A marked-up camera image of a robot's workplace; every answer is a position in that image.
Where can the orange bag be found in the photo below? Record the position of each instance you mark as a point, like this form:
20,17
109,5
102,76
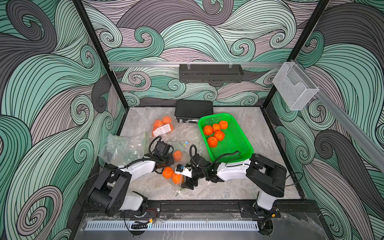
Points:
178,156
168,173
177,179

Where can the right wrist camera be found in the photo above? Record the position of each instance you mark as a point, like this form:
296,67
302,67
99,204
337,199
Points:
184,170

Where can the green plastic basket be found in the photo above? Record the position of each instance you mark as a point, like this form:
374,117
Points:
233,140

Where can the aluminium wall rail back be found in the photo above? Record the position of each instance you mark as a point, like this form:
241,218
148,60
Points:
166,64

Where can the clear acrylic wall holder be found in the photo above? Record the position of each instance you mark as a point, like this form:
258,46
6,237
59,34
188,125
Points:
294,85

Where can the green printed zip-top bag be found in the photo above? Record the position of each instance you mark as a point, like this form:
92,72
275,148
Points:
120,151

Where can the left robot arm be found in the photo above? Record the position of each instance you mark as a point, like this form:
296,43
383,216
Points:
110,191

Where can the white slotted cable duct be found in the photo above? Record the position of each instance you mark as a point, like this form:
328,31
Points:
175,226

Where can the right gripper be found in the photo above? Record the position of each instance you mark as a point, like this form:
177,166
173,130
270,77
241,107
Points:
187,184

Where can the orange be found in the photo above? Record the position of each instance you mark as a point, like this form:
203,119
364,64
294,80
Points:
219,135
223,125

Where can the black flat box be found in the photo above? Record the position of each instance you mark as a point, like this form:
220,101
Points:
190,111

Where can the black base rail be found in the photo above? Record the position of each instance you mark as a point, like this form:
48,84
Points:
243,208

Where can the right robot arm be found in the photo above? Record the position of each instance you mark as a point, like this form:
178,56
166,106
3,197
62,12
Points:
268,175

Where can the clear bag of oranges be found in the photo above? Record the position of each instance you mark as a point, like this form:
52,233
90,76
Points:
170,129

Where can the aluminium wall rail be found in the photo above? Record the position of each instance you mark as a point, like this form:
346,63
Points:
331,96
166,64

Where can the black wall shelf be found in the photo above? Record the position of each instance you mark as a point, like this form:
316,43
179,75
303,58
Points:
212,74

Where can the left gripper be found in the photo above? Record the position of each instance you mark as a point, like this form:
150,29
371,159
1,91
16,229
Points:
171,162

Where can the aluminium wall rail right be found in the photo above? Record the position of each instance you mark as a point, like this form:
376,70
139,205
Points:
331,96

